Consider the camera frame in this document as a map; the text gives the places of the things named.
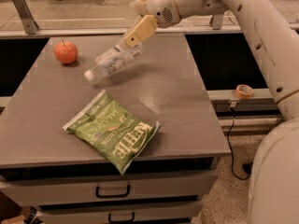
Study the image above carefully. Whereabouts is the left metal bracket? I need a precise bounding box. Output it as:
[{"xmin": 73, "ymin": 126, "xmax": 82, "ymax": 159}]
[{"xmin": 12, "ymin": 0, "xmax": 39, "ymax": 35}]

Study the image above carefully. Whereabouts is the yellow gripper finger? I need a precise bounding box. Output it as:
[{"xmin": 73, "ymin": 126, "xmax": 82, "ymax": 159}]
[
  {"xmin": 130, "ymin": 0, "xmax": 149, "ymax": 16},
  {"xmin": 119, "ymin": 15, "xmax": 158, "ymax": 50}
]

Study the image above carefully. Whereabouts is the lower grey drawer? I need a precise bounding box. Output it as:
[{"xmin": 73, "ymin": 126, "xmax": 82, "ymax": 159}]
[{"xmin": 36, "ymin": 201, "xmax": 203, "ymax": 224}]

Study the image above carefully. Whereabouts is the clear plastic water bottle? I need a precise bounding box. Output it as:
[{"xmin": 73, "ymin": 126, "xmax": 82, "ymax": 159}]
[{"xmin": 84, "ymin": 43, "xmax": 143, "ymax": 83}]

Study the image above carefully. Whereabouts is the green kettle chips bag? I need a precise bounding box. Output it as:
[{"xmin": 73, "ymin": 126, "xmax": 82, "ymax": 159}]
[{"xmin": 63, "ymin": 90, "xmax": 161, "ymax": 175}]

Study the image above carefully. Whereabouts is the orange tape roll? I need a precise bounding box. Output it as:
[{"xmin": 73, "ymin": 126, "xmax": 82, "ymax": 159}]
[{"xmin": 235, "ymin": 84, "xmax": 253, "ymax": 99}]

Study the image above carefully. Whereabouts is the right metal bracket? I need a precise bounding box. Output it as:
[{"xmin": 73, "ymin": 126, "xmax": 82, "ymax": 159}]
[{"xmin": 209, "ymin": 14, "xmax": 224, "ymax": 30}]

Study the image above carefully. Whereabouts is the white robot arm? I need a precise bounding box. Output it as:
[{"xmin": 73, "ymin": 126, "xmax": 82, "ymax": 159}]
[{"xmin": 121, "ymin": 0, "xmax": 299, "ymax": 224}]

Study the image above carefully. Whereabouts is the upper grey drawer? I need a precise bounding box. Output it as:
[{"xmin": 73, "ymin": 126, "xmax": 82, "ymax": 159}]
[{"xmin": 0, "ymin": 171, "xmax": 217, "ymax": 206}]

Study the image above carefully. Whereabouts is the grey drawer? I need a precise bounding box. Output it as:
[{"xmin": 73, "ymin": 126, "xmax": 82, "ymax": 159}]
[
  {"xmin": 0, "ymin": 171, "xmax": 217, "ymax": 206},
  {"xmin": 36, "ymin": 201, "xmax": 203, "ymax": 224}
]

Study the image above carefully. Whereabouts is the black power cable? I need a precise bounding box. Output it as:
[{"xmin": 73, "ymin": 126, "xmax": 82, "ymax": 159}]
[{"xmin": 226, "ymin": 107, "xmax": 254, "ymax": 181}]

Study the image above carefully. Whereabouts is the red apple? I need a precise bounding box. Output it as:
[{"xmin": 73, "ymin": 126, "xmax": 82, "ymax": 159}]
[{"xmin": 54, "ymin": 40, "xmax": 78, "ymax": 64}]

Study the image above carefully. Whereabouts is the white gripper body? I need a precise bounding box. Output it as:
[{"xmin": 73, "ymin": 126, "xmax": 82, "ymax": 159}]
[{"xmin": 146, "ymin": 0, "xmax": 181, "ymax": 28}]

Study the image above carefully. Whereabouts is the metal bracket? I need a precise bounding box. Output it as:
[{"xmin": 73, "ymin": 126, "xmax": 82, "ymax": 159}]
[
  {"xmin": 12, "ymin": 0, "xmax": 39, "ymax": 35},
  {"xmin": 209, "ymin": 14, "xmax": 224, "ymax": 30}
]

